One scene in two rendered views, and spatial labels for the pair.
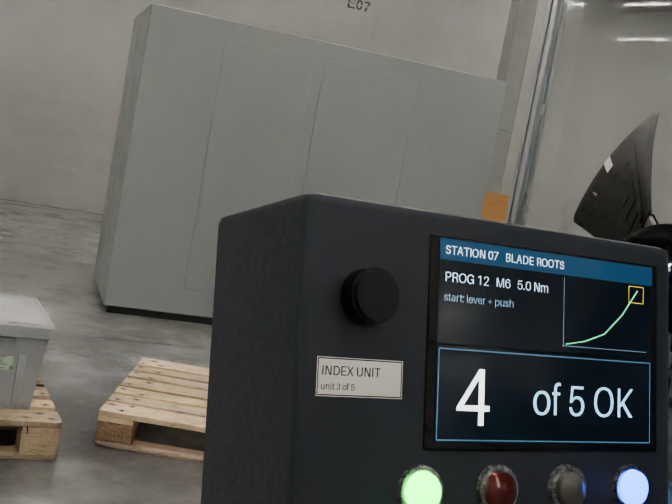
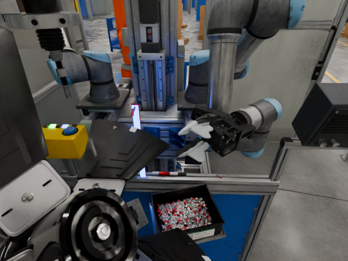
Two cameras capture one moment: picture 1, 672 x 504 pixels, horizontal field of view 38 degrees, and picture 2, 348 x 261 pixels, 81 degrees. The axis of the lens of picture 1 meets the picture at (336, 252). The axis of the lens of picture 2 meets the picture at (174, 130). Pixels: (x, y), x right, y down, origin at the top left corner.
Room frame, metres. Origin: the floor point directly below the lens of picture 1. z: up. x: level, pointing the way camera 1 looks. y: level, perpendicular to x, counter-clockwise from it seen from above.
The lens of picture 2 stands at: (1.37, -0.25, 1.48)
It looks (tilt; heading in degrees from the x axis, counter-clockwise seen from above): 33 degrees down; 212
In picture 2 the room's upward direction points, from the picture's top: straight up
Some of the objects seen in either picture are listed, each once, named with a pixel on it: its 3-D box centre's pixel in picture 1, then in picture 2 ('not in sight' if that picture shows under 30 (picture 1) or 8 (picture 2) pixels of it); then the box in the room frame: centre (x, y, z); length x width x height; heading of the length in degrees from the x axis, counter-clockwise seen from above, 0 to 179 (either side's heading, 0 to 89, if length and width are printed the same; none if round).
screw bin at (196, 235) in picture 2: not in sight; (184, 213); (0.98, -0.45, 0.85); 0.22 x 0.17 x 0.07; 135
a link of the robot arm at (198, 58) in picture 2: not in sight; (202, 66); (0.46, -0.66, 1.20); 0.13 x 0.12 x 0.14; 123
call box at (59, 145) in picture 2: not in sight; (62, 142); (1.07, -0.93, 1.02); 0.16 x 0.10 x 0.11; 120
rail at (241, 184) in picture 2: not in sight; (168, 182); (0.87, -0.59, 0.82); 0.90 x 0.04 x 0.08; 120
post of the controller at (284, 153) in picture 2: not in sight; (279, 160); (0.65, -0.22, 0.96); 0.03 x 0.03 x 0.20; 30
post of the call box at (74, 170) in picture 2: not in sight; (69, 162); (1.07, -0.93, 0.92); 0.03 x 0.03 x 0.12; 30
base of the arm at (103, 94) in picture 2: not in sight; (103, 87); (0.72, -1.09, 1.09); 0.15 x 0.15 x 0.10
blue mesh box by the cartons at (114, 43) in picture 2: not in sight; (129, 33); (-4.16, -5.54, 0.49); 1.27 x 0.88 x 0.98; 18
